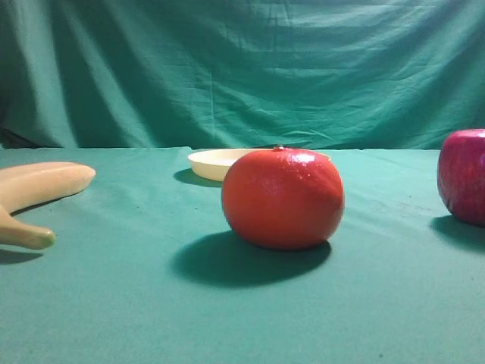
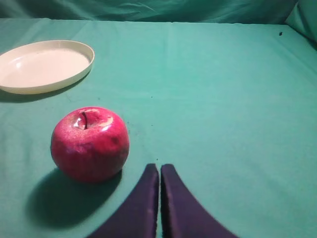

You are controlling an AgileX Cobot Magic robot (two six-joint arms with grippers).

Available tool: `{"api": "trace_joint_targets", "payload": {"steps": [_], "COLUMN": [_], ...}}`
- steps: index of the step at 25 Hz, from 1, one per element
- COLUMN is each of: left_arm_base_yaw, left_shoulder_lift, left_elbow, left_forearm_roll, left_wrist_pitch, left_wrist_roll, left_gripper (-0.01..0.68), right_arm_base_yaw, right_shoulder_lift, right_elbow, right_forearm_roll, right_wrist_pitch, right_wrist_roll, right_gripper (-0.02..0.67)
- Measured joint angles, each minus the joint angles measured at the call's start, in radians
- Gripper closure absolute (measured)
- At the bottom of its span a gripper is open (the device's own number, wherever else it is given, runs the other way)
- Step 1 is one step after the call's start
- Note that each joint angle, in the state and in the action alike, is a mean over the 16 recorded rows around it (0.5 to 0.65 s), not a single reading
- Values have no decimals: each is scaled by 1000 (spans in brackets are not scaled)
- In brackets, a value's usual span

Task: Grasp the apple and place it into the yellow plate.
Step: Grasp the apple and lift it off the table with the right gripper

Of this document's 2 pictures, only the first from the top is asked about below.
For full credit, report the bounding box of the red apple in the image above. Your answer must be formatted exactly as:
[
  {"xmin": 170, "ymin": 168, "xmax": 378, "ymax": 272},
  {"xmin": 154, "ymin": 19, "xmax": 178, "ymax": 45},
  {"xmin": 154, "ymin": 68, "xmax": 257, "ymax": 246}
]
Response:
[{"xmin": 437, "ymin": 129, "xmax": 484, "ymax": 226}]

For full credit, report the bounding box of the pale yellow plate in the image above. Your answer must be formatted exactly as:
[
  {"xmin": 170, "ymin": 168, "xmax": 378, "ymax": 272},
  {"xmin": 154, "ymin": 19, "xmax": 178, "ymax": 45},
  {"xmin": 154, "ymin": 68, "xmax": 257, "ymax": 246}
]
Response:
[{"xmin": 188, "ymin": 146, "xmax": 342, "ymax": 184}]

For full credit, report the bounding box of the orange tangerine fruit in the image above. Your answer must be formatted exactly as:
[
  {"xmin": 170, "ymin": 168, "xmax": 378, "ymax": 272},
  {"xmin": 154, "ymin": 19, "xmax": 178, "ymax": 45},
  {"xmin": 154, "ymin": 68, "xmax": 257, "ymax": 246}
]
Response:
[{"xmin": 221, "ymin": 146, "xmax": 345, "ymax": 250}]

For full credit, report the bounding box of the green backdrop cloth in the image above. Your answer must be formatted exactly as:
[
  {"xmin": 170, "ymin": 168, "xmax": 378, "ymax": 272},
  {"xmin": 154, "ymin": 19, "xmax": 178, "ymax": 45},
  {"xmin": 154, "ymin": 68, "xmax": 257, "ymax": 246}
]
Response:
[{"xmin": 1, "ymin": 1, "xmax": 484, "ymax": 149}]

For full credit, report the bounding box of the green table cloth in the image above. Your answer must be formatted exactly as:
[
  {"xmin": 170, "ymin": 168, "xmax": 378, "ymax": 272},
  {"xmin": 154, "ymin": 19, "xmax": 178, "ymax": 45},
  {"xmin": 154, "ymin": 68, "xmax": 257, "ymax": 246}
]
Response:
[{"xmin": 1, "ymin": 148, "xmax": 484, "ymax": 363}]

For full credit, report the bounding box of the yellow banana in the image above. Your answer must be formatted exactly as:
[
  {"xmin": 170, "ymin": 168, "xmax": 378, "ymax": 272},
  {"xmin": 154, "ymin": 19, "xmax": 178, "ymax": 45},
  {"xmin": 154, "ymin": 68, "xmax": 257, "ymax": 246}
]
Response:
[{"xmin": 1, "ymin": 162, "xmax": 96, "ymax": 250}]

